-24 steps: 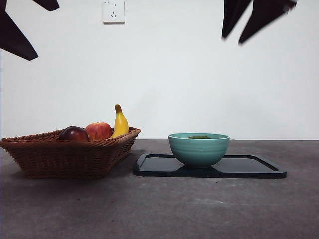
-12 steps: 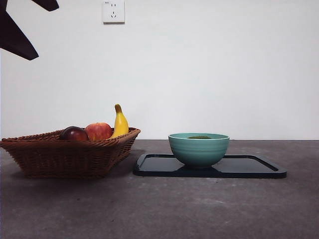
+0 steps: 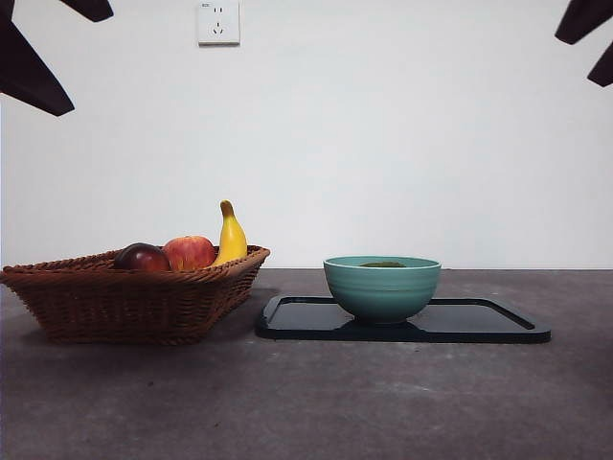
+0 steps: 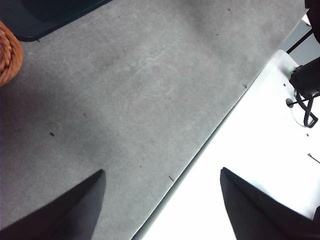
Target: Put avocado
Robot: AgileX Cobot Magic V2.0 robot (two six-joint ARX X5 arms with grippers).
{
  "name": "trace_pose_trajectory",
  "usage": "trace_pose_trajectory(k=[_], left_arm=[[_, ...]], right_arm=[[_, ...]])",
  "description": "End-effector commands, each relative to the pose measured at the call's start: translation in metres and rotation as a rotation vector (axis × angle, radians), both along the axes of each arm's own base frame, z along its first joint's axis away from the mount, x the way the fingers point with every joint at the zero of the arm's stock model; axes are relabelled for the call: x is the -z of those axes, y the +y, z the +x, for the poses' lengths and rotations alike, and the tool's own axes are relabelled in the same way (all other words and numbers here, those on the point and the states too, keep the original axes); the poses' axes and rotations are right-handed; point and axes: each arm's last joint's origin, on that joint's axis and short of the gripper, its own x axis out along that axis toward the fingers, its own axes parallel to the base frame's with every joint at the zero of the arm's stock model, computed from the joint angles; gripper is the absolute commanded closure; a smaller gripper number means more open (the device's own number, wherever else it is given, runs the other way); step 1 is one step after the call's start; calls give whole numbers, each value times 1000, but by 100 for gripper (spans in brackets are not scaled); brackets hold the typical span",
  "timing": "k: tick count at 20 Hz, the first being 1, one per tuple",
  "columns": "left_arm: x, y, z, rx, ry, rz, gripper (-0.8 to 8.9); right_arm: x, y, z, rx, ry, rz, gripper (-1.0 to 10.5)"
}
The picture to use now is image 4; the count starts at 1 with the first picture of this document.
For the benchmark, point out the brown wicker basket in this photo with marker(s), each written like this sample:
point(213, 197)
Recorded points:
point(8, 57)

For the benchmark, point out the black rectangular tray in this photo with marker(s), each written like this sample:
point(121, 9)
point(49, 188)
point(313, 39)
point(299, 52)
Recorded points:
point(50, 15)

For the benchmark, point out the thin black rod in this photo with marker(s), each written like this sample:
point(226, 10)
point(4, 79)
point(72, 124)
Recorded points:
point(298, 42)

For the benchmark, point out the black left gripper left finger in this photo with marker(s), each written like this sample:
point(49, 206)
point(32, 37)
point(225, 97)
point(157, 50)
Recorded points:
point(62, 215)

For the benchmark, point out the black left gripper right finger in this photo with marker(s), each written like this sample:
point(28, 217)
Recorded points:
point(255, 215)

